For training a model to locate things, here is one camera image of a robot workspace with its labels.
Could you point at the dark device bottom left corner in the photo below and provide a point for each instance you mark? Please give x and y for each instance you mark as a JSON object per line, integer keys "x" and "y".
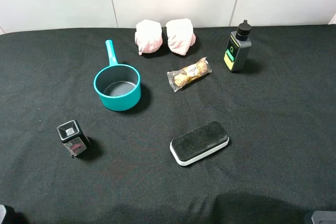
{"x": 9, "y": 216}

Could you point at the black tablecloth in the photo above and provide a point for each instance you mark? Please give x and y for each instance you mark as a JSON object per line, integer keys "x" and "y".
{"x": 279, "y": 113}

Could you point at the black white board eraser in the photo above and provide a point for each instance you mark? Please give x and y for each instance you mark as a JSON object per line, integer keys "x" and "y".
{"x": 199, "y": 143}

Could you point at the grey bottle black cap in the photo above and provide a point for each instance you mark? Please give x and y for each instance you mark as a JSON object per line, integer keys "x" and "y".
{"x": 238, "y": 47}

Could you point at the small black tin box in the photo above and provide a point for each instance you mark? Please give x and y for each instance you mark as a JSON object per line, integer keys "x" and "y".
{"x": 73, "y": 138}

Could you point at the teal saucepan with handle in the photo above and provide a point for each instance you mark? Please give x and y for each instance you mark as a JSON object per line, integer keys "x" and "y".
{"x": 117, "y": 85}

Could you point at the grey device bottom right corner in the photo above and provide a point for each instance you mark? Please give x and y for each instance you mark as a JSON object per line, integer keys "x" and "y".
{"x": 320, "y": 217}

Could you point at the wrapped chocolate balls pack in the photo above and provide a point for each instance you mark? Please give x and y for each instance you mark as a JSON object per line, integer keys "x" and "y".
{"x": 180, "y": 78}

